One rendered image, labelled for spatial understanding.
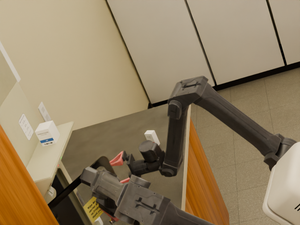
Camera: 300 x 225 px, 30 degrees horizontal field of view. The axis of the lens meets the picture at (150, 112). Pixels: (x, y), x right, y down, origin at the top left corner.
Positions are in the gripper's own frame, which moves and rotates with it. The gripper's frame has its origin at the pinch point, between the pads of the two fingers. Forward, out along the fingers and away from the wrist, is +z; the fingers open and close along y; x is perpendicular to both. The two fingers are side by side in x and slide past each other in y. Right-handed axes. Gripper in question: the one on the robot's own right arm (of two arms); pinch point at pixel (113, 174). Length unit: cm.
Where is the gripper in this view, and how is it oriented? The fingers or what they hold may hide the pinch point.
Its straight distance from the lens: 214.6
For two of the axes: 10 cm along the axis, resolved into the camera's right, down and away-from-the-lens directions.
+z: -9.3, 2.7, 2.6
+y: -3.6, -8.2, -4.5
